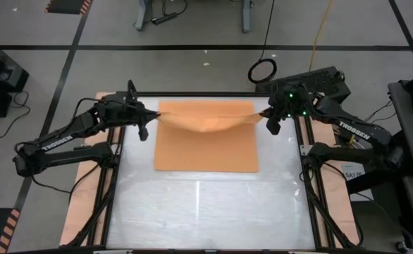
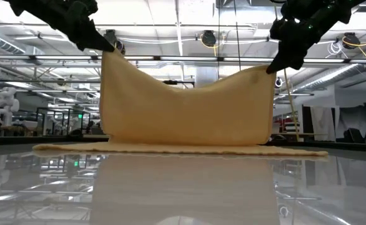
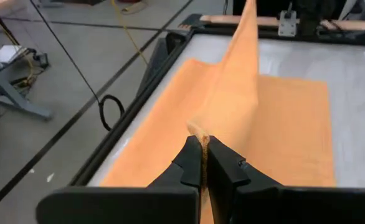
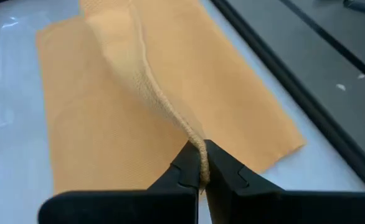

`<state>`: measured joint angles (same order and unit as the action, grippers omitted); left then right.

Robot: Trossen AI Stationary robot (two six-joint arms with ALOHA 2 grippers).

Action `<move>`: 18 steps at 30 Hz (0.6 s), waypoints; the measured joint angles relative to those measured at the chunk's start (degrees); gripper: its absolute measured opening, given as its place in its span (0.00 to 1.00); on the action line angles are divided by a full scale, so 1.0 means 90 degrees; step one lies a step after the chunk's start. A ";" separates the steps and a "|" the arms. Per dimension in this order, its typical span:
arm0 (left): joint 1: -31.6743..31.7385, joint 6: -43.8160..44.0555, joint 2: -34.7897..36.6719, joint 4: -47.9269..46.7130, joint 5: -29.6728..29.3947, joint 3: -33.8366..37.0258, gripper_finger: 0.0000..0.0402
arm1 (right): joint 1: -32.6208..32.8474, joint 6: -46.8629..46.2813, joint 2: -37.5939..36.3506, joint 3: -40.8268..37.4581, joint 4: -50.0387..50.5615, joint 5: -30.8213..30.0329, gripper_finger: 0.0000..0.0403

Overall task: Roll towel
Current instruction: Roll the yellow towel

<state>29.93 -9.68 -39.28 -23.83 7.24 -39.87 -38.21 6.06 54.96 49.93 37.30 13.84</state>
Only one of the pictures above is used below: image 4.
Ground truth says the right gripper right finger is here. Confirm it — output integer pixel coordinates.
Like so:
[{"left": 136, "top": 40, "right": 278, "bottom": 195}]
[{"left": 204, "top": 139, "right": 365, "bottom": 224}]

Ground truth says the black aluminium table frame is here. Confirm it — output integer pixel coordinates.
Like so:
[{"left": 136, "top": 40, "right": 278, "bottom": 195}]
[{"left": 209, "top": 0, "right": 365, "bottom": 192}]

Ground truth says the orange waffle-weave towel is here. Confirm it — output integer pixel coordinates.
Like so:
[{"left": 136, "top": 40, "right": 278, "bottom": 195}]
[{"left": 35, "top": 0, "right": 306, "bottom": 195}]

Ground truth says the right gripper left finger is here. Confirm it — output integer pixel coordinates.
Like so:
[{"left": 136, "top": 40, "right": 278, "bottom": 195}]
[{"left": 37, "top": 140, "right": 202, "bottom": 224}]

